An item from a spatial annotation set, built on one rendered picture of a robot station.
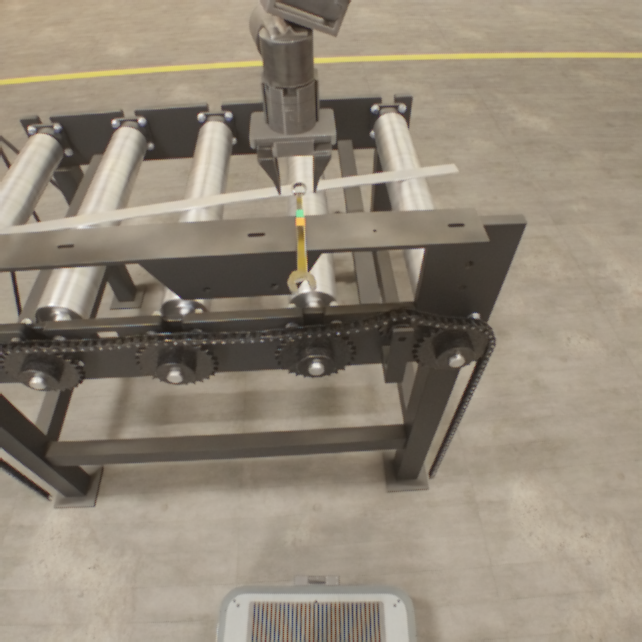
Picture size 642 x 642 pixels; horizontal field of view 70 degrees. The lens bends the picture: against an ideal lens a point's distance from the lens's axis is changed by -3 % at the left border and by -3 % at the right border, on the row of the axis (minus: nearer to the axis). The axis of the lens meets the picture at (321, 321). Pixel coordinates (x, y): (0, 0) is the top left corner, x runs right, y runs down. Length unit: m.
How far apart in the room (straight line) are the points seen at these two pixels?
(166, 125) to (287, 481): 1.33
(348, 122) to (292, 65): 1.23
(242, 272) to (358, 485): 1.09
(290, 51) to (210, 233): 0.37
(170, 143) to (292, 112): 1.30
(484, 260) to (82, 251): 0.71
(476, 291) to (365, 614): 0.89
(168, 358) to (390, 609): 0.88
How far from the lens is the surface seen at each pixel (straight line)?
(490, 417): 1.99
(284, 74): 0.56
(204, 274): 0.91
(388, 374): 1.04
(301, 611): 1.43
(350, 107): 1.75
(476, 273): 0.95
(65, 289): 1.22
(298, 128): 0.58
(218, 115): 1.75
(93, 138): 1.91
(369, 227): 0.80
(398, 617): 1.44
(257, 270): 0.89
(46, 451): 1.71
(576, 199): 3.17
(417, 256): 1.16
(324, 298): 1.07
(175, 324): 1.05
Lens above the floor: 1.68
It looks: 51 degrees down
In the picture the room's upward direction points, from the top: 2 degrees counter-clockwise
